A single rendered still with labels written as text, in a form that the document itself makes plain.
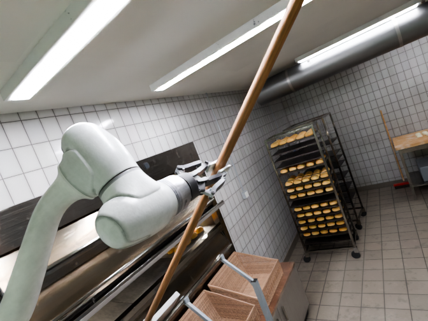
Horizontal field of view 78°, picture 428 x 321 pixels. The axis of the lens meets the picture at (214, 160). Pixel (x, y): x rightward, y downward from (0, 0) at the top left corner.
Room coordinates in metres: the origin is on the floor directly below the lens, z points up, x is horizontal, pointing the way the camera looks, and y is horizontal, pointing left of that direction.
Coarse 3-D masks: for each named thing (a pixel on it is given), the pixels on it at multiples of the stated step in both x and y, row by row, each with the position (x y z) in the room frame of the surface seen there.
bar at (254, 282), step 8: (216, 264) 1.93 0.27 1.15; (232, 264) 1.98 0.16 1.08; (208, 272) 1.84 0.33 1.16; (240, 272) 1.93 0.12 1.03; (200, 280) 1.75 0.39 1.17; (248, 280) 1.90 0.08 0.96; (256, 280) 1.87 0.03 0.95; (192, 288) 1.69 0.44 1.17; (256, 288) 1.87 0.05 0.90; (184, 296) 1.62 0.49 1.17; (176, 304) 1.56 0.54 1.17; (192, 304) 1.60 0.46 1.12; (264, 304) 1.86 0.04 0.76; (200, 312) 1.57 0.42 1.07; (264, 312) 1.87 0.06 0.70; (168, 320) 1.46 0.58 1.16; (208, 320) 1.53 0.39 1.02; (272, 320) 1.88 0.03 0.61
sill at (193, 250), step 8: (208, 232) 2.60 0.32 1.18; (216, 232) 2.62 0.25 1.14; (200, 240) 2.48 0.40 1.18; (208, 240) 2.50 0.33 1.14; (192, 248) 2.35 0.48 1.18; (200, 248) 2.38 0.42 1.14; (184, 256) 2.25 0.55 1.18; (192, 256) 2.27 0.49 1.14; (184, 264) 2.17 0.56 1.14; (176, 272) 2.08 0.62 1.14; (160, 280) 1.96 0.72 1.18; (152, 288) 1.89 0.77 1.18; (144, 296) 1.81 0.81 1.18; (136, 304) 1.74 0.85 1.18; (128, 312) 1.68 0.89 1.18; (120, 320) 1.62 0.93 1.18
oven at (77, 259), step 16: (192, 144) 2.77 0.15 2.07; (208, 224) 2.82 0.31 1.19; (224, 224) 2.77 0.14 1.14; (80, 256) 1.57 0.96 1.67; (144, 256) 1.90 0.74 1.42; (224, 256) 2.61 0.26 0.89; (48, 272) 1.41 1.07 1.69; (64, 272) 1.48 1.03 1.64; (128, 272) 1.86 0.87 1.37; (144, 304) 1.78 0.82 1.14; (64, 320) 1.47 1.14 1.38; (128, 320) 1.66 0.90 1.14
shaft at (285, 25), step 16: (288, 16) 0.61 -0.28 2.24; (288, 32) 0.63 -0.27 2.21; (272, 48) 0.64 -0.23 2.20; (272, 64) 0.66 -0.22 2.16; (256, 80) 0.68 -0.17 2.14; (256, 96) 0.70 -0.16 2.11; (240, 112) 0.72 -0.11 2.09; (240, 128) 0.74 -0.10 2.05; (224, 144) 0.78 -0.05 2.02; (224, 160) 0.78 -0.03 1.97; (192, 224) 0.90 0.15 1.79; (176, 256) 0.97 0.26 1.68; (160, 288) 1.07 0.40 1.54
